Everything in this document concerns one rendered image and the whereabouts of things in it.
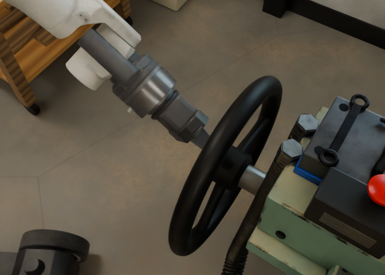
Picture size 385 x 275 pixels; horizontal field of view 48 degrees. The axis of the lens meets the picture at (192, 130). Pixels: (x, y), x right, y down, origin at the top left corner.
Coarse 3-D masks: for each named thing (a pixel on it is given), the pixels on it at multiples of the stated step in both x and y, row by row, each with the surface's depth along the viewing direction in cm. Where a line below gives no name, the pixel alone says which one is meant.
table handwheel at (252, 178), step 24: (240, 96) 52; (264, 96) 54; (240, 120) 50; (264, 120) 68; (216, 144) 49; (240, 144) 65; (264, 144) 73; (192, 168) 50; (216, 168) 49; (240, 168) 59; (192, 192) 49; (216, 192) 64; (192, 216) 51; (216, 216) 71; (168, 240) 56; (192, 240) 62
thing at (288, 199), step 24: (288, 168) 46; (288, 192) 44; (312, 192) 44; (264, 216) 48; (288, 216) 44; (288, 240) 49; (312, 240) 45; (336, 240) 42; (336, 264) 46; (360, 264) 43; (384, 264) 40
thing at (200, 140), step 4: (204, 128) 74; (200, 132) 73; (204, 132) 74; (196, 136) 73; (200, 136) 74; (204, 136) 74; (208, 136) 74; (192, 140) 74; (196, 140) 74; (200, 140) 74; (204, 140) 74; (196, 144) 74; (200, 144) 74; (204, 144) 74
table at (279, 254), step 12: (252, 240) 51; (264, 240) 51; (276, 240) 51; (252, 252) 53; (264, 252) 50; (276, 252) 50; (288, 252) 50; (276, 264) 51; (288, 264) 49; (300, 264) 49; (312, 264) 49
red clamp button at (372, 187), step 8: (376, 176) 38; (384, 176) 38; (368, 184) 38; (376, 184) 38; (384, 184) 38; (368, 192) 38; (376, 192) 37; (384, 192) 37; (376, 200) 37; (384, 200) 37
